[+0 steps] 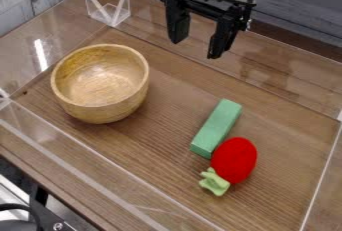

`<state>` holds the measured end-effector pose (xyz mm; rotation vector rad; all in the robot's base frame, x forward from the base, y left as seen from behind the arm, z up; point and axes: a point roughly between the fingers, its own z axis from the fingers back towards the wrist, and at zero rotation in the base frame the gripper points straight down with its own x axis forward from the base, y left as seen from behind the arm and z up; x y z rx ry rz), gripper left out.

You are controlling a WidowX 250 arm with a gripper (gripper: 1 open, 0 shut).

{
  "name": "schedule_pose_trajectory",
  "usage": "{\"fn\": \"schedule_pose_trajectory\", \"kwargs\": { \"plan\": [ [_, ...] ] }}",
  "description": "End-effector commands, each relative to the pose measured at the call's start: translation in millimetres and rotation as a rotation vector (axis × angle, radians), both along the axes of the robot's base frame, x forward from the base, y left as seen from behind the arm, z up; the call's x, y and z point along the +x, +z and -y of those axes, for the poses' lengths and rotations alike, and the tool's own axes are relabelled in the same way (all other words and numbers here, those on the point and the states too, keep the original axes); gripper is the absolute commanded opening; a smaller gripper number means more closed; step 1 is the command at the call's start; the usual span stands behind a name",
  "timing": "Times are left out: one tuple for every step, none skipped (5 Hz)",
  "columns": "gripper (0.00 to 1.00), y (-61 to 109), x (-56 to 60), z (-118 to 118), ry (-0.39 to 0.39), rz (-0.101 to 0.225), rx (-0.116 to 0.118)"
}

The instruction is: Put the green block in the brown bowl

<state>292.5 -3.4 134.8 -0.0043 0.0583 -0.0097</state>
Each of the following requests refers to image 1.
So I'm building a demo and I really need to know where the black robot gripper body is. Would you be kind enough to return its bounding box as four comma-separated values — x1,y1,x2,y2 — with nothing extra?
161,0,258,31

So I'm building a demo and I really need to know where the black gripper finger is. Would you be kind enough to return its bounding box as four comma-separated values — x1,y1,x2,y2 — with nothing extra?
166,0,190,44
207,15,239,59

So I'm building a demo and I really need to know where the green foam block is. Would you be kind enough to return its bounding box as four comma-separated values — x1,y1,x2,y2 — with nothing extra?
190,99,242,159

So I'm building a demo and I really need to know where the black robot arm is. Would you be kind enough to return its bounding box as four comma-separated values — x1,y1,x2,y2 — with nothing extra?
161,0,257,59

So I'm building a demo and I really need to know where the brown wooden bowl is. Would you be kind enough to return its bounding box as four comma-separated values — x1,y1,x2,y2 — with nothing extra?
51,44,150,124

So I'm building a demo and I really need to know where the red plush strawberry toy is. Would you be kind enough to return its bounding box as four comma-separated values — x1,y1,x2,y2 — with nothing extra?
199,137,258,196

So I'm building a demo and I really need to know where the clear acrylic corner bracket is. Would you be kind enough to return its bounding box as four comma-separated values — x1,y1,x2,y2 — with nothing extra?
86,0,131,28

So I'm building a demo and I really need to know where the clear acrylic tray wall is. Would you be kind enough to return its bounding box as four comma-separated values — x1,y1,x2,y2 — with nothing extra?
0,91,223,231

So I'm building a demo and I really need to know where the black table leg bracket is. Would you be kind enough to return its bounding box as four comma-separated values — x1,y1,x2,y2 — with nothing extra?
30,185,78,231

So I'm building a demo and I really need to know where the black cable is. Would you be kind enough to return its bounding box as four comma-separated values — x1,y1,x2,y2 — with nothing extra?
0,203,43,231

